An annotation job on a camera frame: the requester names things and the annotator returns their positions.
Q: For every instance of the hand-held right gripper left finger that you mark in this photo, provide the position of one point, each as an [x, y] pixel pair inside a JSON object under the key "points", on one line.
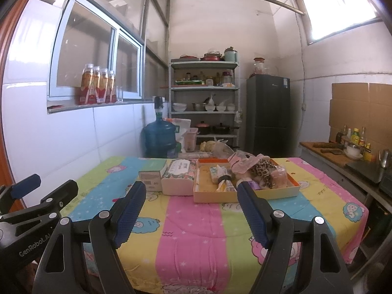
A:
{"points": [[128, 217]]}

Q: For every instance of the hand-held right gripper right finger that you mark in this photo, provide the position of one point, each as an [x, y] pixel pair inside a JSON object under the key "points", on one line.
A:
{"points": [[254, 217]]}

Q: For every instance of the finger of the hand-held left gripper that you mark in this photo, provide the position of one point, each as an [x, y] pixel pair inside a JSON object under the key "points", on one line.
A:
{"points": [[64, 194], [27, 185]]}

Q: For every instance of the orange cardboard box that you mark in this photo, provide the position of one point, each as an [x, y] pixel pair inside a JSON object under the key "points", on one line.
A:
{"points": [[214, 196]]}

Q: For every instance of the leopard print scrunchie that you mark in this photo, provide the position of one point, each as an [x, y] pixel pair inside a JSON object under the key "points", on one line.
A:
{"points": [[260, 171]]}

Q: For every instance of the pink sheer scrunchie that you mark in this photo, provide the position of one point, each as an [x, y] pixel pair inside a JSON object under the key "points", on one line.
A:
{"points": [[280, 176]]}

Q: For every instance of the teddy bear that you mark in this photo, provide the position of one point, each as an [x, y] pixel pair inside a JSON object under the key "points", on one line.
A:
{"points": [[242, 166]]}

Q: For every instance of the clear plastic hair-tie packet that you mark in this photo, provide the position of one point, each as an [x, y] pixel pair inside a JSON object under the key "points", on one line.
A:
{"points": [[219, 171]]}

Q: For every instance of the small green-topped box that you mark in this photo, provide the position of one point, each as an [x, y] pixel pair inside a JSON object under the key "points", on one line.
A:
{"points": [[153, 167]]}

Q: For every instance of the striped cartoon blanket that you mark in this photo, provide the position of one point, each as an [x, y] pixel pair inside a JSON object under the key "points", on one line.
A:
{"points": [[190, 235]]}

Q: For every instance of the floral tissue pack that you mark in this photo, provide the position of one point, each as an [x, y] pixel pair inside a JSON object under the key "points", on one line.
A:
{"points": [[179, 174]]}

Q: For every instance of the clear plastic bag of food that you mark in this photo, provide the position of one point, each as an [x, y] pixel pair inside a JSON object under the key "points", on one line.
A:
{"points": [[220, 150]]}

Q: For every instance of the blue water jug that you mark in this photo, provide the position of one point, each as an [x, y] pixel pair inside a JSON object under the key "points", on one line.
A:
{"points": [[159, 139]]}

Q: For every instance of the black cooking pot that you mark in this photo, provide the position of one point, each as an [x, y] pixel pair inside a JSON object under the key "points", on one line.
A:
{"points": [[223, 129]]}

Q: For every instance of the grey kitchen counter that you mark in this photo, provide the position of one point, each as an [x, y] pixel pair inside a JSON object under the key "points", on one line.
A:
{"points": [[337, 171]]}

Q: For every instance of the pink plastic bin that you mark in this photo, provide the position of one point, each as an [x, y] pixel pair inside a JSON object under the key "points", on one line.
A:
{"points": [[191, 141]]}

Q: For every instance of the kitchen cleaver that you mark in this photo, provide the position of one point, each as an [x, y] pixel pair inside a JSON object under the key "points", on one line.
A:
{"points": [[331, 151]]}

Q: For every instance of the dark grey fridge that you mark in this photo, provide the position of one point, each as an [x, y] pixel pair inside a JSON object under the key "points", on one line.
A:
{"points": [[269, 116]]}

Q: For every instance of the red cooking pot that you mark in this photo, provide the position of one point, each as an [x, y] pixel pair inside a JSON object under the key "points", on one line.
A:
{"points": [[203, 128]]}

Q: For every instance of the white printed sack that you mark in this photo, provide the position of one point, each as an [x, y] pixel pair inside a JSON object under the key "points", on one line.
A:
{"points": [[180, 128]]}

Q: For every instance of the orange drink bottle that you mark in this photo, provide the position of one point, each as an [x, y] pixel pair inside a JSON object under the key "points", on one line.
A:
{"points": [[97, 88], [112, 89], [104, 88], [87, 88]]}

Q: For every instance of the small white bowl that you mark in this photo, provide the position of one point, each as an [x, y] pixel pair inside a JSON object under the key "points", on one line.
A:
{"points": [[210, 108], [231, 107], [221, 108]]}

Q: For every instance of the black water pump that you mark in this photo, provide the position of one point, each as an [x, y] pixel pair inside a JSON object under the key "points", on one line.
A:
{"points": [[158, 107]]}

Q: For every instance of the clear drinking glass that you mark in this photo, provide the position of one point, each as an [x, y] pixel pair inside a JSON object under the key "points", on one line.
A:
{"points": [[119, 94]]}

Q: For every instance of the dark sauce bottle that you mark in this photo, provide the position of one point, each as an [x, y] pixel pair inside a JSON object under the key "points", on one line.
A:
{"points": [[339, 137]]}

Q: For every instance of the white bowl on counter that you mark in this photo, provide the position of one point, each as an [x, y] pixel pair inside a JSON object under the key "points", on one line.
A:
{"points": [[354, 152]]}

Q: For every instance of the black induction cooker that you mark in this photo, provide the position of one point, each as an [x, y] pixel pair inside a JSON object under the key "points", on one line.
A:
{"points": [[364, 171]]}

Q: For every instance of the stack of white bowls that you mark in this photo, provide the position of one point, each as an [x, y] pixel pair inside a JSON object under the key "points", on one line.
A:
{"points": [[179, 107]]}

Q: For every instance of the metal bowl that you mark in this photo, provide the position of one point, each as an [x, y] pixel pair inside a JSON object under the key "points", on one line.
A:
{"points": [[199, 107]]}

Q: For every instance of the clear oil bottle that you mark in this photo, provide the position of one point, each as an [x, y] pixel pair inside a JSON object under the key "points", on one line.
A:
{"points": [[363, 137]]}

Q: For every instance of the grey metal shelf rack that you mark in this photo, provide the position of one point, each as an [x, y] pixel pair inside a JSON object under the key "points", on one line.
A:
{"points": [[203, 88]]}

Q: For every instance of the metal kettle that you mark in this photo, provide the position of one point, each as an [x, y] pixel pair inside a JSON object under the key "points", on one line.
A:
{"points": [[384, 159]]}

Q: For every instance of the row of seasoning jars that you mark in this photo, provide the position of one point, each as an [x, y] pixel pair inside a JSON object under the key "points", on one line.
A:
{"points": [[211, 78]]}

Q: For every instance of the green tray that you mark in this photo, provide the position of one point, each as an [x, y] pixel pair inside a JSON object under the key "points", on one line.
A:
{"points": [[189, 82]]}

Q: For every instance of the brown cardboard sheet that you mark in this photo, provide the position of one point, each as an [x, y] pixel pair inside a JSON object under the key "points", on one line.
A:
{"points": [[361, 113]]}

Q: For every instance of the glass jar with red lid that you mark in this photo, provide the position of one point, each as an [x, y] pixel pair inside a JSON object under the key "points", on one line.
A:
{"points": [[259, 67]]}

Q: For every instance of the sliding glass window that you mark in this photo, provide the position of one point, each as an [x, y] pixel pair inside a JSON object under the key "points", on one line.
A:
{"points": [[88, 43]]}

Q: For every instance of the teal canister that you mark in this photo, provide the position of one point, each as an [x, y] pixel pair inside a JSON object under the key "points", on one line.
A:
{"points": [[231, 55]]}

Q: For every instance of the red plate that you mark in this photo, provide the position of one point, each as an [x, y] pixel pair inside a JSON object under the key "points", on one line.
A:
{"points": [[188, 58]]}

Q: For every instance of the small high window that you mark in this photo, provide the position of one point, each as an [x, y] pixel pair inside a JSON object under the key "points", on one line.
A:
{"points": [[337, 9]]}

